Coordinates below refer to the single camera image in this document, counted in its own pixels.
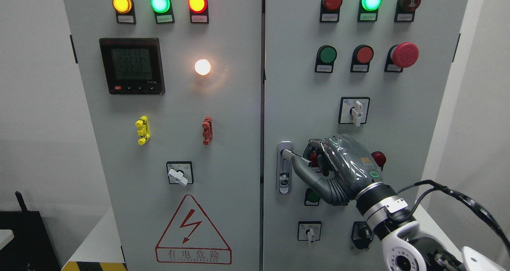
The grey left cabinet door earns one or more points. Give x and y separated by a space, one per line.
226 172

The dark red buzzer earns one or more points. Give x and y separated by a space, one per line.
405 10

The white rotary switch lower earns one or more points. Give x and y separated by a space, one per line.
309 231

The yellow indicator light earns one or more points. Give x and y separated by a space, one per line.
125 13

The dark red indicator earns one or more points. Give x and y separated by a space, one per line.
380 158
314 160
329 10

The dark red indicator middle left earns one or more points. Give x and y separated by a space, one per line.
314 160

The white rotary switch upper right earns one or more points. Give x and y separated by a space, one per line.
353 110

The green indicator light left door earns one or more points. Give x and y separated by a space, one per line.
163 11

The green push button upper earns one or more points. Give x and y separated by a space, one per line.
325 58

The green push button lower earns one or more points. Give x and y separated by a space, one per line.
311 198

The red emergency stop button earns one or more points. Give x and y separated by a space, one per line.
401 56

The white rotary switch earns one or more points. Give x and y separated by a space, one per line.
353 110
309 231

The red lit indicator light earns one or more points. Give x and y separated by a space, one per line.
199 11

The green top right indicator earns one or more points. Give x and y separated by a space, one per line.
368 10

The white rotary switch left door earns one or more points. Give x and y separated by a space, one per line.
180 173

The dark red indicator middle right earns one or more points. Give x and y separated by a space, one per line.
380 158

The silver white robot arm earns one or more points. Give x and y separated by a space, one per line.
406 246

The black rotary knob switch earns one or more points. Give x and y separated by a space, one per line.
361 235

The grey cabinet door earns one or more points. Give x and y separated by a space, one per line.
301 104
226 172

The yellow terminal connector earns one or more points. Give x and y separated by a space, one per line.
143 130

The red terminal connector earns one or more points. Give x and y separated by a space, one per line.
207 130

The red push button upper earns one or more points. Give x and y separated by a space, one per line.
361 58

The white glowing indicator light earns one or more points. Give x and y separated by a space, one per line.
202 67

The green push button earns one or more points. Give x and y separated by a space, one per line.
325 58
311 198

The grey right cabinet door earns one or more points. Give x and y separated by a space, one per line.
301 104

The red electric warning sticker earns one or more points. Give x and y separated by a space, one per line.
191 237

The silver door handle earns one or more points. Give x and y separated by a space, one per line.
284 166

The dark red top indicator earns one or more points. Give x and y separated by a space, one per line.
329 10

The black digital power meter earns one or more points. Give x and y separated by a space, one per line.
133 65

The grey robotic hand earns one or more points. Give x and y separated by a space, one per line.
347 169

